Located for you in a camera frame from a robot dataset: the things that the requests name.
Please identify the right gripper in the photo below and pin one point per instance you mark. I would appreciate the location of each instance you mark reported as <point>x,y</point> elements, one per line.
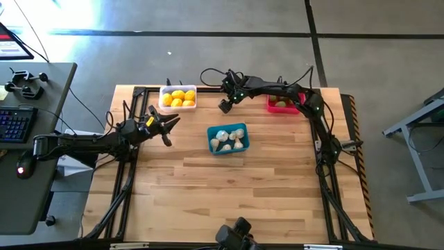
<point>241,88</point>

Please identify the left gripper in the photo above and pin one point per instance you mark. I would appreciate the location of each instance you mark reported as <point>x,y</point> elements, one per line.
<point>149,130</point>

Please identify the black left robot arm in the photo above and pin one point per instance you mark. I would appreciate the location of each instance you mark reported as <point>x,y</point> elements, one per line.
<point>86,146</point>

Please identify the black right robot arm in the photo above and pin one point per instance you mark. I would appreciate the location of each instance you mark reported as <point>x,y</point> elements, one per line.
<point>277,91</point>

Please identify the clear plastic basket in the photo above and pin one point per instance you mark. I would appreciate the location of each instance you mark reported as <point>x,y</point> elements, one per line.
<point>161,108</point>

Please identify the yellow gripper tag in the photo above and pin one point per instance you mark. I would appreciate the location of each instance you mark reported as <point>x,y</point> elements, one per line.
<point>150,121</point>

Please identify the teal plastic basket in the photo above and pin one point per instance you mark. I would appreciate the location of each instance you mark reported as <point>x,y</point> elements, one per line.
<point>227,126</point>

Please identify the pink plastic basket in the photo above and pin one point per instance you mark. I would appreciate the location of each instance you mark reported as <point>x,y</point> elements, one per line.
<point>277,110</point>

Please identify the white paper sheet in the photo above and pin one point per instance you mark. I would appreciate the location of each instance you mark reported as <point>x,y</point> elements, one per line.
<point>69,166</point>

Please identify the grey desk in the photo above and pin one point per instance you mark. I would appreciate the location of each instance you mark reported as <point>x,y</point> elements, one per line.
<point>52,90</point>

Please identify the black handheld device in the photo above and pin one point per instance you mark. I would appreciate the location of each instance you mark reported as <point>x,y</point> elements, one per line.
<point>237,232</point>

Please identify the black screw clamp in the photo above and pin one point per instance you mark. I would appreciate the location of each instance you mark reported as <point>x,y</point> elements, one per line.
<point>26,92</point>
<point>24,75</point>

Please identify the black computer mouse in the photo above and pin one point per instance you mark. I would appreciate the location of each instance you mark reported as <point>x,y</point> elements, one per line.
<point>25,165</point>

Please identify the black backlit keyboard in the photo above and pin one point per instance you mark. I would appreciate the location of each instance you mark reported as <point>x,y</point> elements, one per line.
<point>15,124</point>

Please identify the black round knob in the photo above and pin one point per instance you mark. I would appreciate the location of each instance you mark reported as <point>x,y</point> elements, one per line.
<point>50,221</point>

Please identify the black computer monitor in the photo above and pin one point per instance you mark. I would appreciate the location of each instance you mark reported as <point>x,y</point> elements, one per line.
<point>12,45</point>

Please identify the black metal table frame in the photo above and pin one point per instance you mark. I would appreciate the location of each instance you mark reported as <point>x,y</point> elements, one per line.
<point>208,90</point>

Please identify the silver metal bracket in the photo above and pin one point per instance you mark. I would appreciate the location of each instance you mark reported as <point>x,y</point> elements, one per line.
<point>322,247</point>
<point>128,246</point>

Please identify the grey metal cart frame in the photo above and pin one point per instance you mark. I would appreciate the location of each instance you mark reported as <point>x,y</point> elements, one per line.
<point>421,166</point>

